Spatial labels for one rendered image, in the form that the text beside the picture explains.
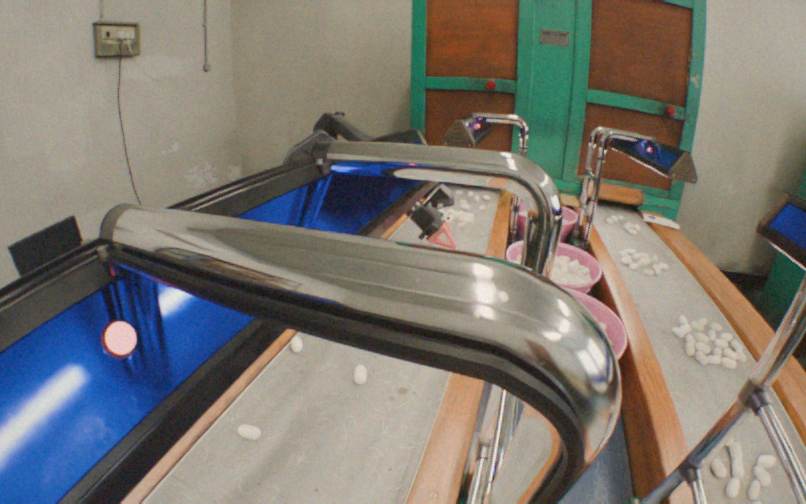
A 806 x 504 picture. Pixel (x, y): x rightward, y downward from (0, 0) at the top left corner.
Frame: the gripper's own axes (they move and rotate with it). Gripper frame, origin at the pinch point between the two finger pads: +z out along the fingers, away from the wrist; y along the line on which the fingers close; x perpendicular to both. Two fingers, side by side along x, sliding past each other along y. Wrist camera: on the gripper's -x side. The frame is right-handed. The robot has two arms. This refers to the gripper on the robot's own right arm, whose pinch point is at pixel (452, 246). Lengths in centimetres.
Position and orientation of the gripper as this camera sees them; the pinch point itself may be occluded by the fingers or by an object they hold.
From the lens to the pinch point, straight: 93.8
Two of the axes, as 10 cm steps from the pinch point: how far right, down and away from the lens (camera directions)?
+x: -6.1, 5.9, 5.2
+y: 3.3, -4.1, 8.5
